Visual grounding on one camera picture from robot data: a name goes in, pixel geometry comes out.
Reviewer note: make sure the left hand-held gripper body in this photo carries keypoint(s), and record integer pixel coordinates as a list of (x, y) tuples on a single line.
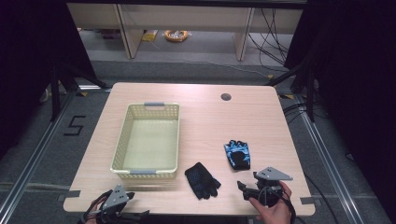
[(115, 202)]

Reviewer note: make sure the grey tape patch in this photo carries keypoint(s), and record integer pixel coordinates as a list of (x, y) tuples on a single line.
[(307, 200), (72, 194)]

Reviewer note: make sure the person's right hand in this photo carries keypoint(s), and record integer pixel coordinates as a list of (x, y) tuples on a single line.
[(274, 213)]

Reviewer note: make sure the yellow packet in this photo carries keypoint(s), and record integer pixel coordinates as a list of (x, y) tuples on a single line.
[(150, 36)]

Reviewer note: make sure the person's left hand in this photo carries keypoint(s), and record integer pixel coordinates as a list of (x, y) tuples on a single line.
[(92, 214)]

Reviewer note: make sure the pale wooden bench frame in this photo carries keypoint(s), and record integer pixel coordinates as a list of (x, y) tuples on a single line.
[(186, 17)]

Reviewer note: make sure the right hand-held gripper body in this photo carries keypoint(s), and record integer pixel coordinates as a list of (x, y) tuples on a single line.
[(270, 183)]

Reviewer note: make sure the black metal stand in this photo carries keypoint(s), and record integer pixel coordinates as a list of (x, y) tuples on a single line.
[(56, 93), (309, 93)]

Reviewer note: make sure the metal floor rail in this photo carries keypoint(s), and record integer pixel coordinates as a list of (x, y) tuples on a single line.
[(330, 161), (37, 146)]

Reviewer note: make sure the pale yellow plastic basket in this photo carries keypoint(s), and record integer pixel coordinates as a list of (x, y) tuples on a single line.
[(152, 143)]

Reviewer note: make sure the grey round table grommet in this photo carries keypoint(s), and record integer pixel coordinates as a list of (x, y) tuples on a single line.
[(226, 96)]

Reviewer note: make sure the blue and black glove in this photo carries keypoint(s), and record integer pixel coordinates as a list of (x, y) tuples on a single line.
[(239, 158)]

